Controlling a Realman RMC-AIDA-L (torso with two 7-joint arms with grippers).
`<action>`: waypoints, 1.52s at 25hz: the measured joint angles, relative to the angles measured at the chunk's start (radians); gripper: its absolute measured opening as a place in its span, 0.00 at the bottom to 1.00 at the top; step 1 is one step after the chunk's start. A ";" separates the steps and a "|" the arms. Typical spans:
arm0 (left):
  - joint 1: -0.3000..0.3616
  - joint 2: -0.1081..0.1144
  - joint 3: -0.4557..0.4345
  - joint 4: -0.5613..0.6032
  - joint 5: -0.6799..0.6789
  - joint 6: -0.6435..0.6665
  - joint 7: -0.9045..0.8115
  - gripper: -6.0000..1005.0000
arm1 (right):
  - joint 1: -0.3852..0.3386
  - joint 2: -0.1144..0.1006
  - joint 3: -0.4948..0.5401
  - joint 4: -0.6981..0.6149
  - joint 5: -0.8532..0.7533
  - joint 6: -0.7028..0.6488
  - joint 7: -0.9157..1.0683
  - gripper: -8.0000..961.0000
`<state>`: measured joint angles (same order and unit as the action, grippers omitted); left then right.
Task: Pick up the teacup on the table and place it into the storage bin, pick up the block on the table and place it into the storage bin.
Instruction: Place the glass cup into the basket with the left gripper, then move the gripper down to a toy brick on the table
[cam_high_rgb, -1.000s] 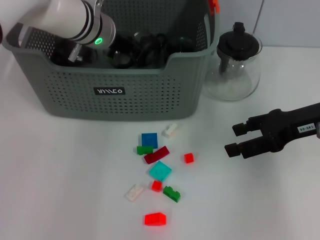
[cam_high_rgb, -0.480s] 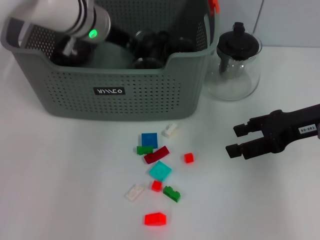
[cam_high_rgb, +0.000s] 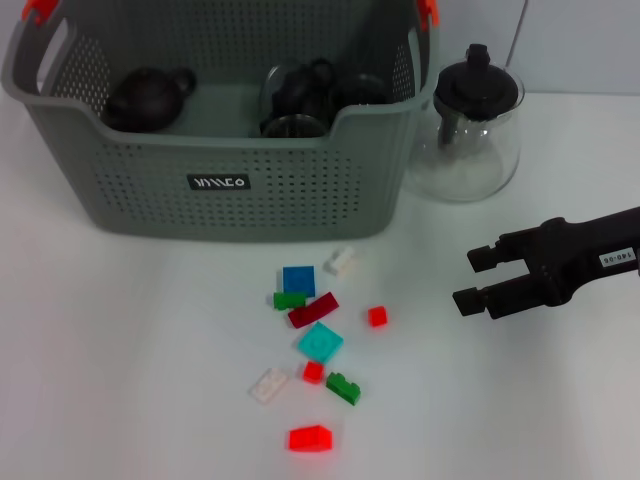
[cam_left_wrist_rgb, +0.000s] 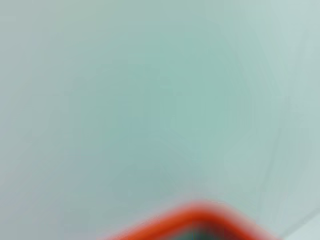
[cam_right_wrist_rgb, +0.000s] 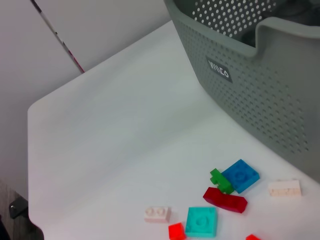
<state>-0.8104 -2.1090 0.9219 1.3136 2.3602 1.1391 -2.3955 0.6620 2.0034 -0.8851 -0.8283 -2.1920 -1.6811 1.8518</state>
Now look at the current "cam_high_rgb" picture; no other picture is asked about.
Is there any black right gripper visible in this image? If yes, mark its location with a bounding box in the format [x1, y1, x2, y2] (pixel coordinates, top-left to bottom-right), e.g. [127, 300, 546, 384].
[452, 204, 640, 320]

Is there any glass teacup black sleeve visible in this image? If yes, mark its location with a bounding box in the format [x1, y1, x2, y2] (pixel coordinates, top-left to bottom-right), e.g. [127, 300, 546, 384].
[258, 58, 337, 124]
[332, 73, 393, 108]
[259, 113, 329, 139]

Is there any translucent white brick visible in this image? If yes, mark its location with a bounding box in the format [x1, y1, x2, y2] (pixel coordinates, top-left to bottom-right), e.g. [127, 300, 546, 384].
[248, 368, 290, 404]

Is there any grey-green perforated storage bin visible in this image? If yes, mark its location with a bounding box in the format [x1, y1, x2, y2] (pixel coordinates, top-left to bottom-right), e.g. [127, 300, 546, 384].
[0, 0, 444, 246]

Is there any clear glass teapot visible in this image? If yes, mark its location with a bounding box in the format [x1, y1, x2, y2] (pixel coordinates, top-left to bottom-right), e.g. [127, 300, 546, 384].
[403, 43, 526, 203]

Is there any white toy brick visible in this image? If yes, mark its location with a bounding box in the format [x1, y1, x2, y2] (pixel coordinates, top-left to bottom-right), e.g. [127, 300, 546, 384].
[322, 246, 359, 277]

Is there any black glass teapot lid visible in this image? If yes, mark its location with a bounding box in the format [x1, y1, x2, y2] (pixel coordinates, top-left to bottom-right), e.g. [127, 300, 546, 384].
[432, 43, 521, 147]

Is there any dark red long brick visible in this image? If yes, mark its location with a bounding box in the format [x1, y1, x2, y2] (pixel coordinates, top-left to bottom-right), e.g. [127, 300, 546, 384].
[287, 292, 341, 330]

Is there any teal square flat brick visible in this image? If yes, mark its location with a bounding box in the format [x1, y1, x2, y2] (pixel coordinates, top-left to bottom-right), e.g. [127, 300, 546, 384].
[297, 321, 345, 364]

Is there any green toy brick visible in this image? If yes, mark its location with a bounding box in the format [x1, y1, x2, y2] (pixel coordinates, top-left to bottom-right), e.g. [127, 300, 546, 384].
[272, 291, 308, 312]
[325, 372, 362, 406]

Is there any blue square flat brick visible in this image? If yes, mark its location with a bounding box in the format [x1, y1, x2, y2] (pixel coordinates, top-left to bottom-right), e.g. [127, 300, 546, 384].
[282, 264, 317, 297]

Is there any large red toy brick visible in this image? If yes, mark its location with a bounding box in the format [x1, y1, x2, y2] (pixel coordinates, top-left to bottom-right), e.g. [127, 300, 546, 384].
[288, 423, 335, 454]

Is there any black clay teapot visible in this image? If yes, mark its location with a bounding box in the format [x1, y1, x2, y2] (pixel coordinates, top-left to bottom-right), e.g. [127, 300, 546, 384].
[103, 65, 199, 134]

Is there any orange bin handle clip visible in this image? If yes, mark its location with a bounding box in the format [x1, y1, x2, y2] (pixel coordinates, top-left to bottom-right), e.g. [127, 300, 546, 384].
[22, 0, 60, 26]
[416, 0, 442, 30]

